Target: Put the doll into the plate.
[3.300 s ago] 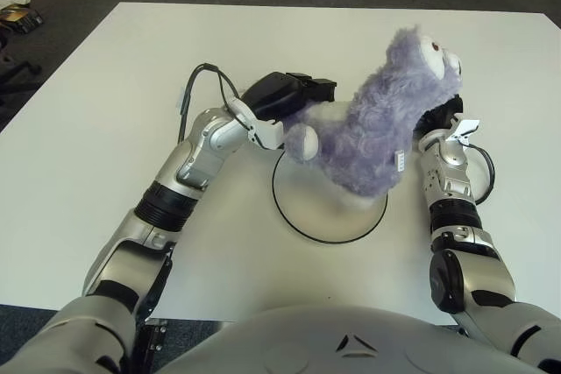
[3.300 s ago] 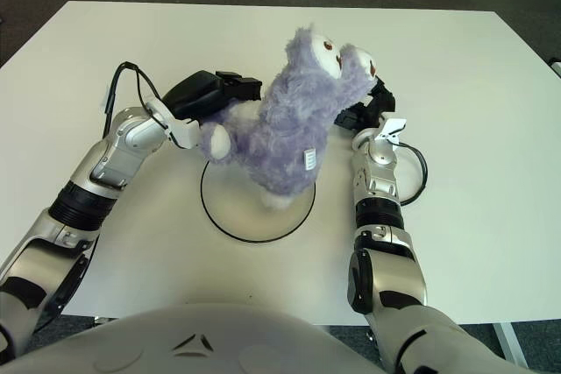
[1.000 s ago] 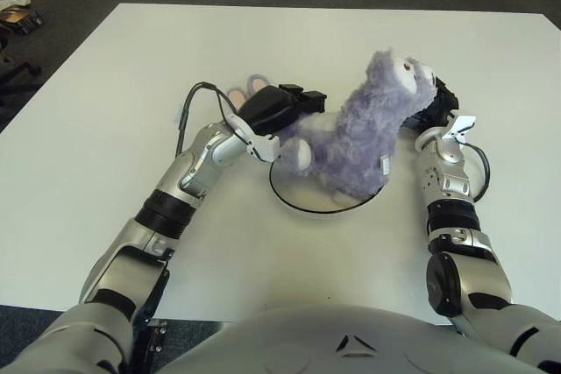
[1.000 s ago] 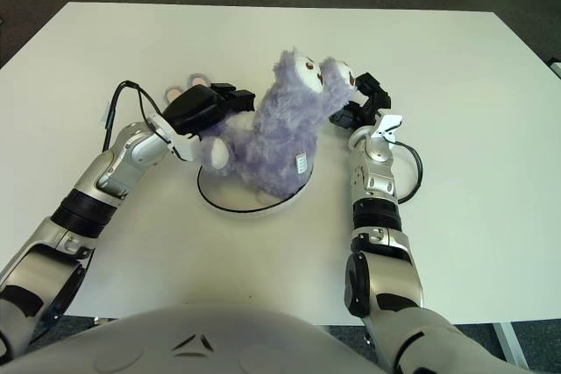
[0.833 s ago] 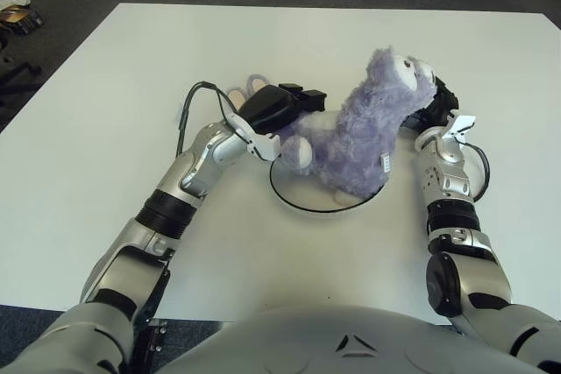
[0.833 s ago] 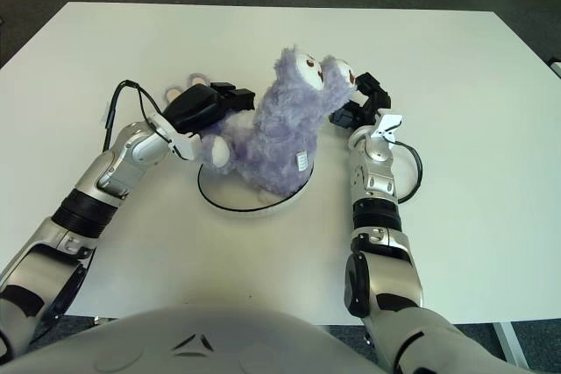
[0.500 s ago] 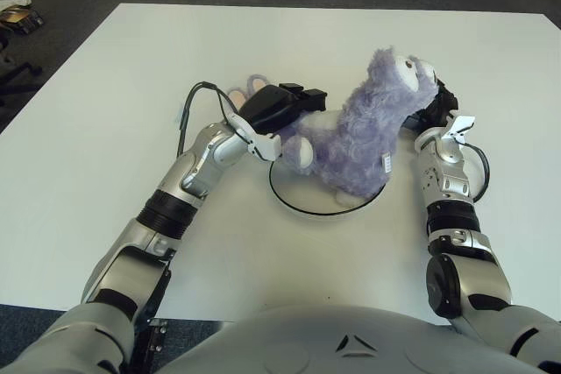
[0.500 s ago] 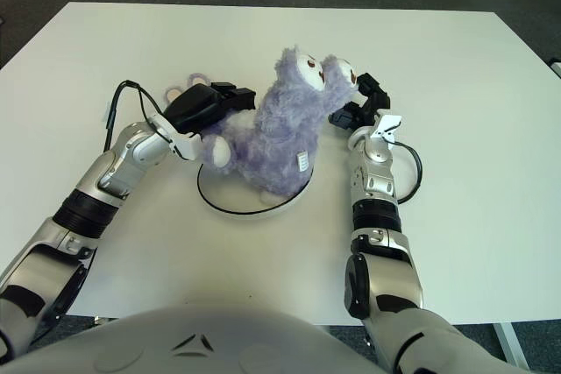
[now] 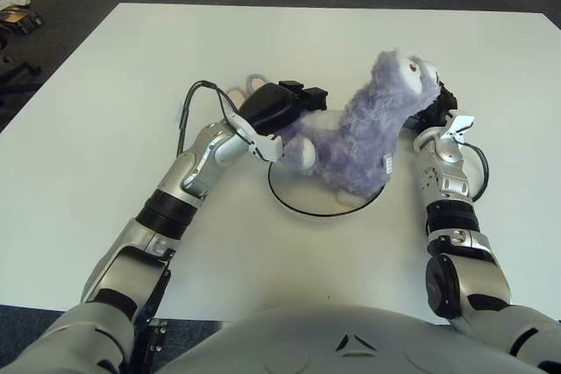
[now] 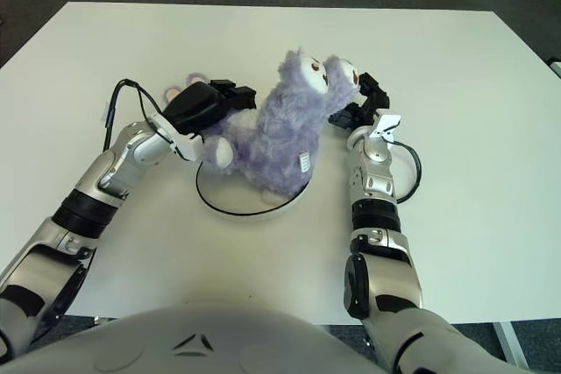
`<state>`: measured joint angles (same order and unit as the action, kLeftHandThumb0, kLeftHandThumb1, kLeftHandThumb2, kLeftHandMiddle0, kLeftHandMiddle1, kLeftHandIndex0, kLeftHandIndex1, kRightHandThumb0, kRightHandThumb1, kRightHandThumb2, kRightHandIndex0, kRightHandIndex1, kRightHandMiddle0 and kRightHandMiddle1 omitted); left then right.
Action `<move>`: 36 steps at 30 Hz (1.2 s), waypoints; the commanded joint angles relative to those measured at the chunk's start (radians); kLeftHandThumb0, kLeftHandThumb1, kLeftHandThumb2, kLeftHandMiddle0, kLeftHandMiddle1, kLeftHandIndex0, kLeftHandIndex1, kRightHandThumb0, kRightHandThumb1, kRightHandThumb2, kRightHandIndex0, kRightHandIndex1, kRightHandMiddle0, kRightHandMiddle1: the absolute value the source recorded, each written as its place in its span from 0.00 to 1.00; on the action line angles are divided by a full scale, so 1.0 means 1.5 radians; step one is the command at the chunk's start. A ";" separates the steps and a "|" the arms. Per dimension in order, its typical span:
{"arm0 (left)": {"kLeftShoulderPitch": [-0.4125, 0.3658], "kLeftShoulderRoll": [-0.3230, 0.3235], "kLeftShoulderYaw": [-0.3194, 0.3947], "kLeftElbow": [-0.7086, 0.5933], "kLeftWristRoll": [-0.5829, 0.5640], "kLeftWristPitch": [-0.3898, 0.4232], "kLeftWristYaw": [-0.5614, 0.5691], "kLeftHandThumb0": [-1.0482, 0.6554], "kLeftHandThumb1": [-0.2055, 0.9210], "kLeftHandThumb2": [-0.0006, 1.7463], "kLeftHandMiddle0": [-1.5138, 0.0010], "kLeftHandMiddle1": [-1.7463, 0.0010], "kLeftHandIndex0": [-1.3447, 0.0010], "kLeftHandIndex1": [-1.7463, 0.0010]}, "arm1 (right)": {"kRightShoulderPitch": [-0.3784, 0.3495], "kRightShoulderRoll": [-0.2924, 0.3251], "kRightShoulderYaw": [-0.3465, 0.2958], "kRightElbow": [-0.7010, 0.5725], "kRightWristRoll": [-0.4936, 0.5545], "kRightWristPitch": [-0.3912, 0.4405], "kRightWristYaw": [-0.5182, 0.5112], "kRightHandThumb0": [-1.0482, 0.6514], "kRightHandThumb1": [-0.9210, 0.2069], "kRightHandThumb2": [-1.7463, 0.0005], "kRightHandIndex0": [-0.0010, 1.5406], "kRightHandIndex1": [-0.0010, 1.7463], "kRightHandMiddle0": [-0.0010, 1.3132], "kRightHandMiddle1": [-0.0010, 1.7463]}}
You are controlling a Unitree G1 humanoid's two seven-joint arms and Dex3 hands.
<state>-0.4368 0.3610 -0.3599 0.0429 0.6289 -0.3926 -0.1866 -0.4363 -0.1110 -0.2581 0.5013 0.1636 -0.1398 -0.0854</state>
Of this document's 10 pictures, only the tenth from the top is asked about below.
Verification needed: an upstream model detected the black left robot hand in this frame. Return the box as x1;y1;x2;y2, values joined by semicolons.
160;79;259;137

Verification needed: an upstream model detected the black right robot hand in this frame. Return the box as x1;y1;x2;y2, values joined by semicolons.
327;71;390;130

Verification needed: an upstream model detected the purple plush bunny doll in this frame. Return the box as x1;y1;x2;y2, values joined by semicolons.
162;45;363;204

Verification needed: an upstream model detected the white plate with black rim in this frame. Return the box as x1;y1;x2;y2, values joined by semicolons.
195;159;313;217

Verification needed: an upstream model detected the silver robot torso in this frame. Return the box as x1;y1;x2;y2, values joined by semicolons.
0;299;382;374

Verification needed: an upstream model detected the white table leg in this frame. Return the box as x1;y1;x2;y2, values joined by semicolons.
490;322;531;370

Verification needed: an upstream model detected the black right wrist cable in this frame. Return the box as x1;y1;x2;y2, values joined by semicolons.
392;139;424;204

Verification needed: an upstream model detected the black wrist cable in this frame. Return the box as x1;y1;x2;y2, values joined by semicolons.
392;139;424;204
103;79;176;152

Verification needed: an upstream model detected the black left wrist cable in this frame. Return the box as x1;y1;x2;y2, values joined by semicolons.
103;79;176;152

